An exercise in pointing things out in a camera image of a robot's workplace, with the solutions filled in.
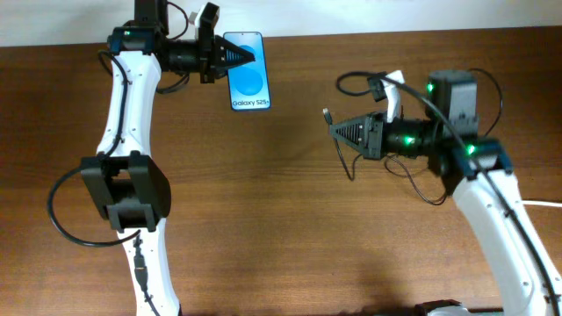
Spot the blue Samsung Galaxy smartphone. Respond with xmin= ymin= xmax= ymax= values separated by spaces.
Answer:
xmin=224 ymin=32 xmax=271 ymax=111

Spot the black USB charger cable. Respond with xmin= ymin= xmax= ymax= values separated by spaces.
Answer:
xmin=322 ymin=68 xmax=504 ymax=206

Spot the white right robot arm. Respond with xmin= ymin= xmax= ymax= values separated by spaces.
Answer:
xmin=323 ymin=69 xmax=561 ymax=315

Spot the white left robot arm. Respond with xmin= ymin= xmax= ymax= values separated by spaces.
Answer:
xmin=80 ymin=1 xmax=255 ymax=316

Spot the white power strip cord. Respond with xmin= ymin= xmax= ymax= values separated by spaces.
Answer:
xmin=521 ymin=199 xmax=562 ymax=209

